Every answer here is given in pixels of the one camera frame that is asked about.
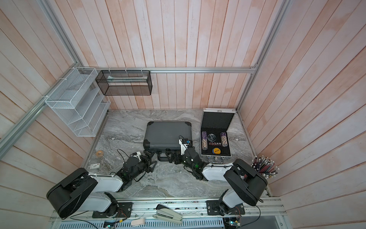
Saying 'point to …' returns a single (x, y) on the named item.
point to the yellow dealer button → (217, 150)
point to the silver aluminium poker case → (215, 140)
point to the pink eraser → (137, 222)
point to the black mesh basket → (125, 82)
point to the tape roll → (99, 153)
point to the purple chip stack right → (224, 139)
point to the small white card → (94, 166)
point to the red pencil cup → (264, 165)
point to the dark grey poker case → (160, 136)
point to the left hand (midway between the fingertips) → (158, 156)
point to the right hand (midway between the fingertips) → (171, 152)
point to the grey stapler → (165, 213)
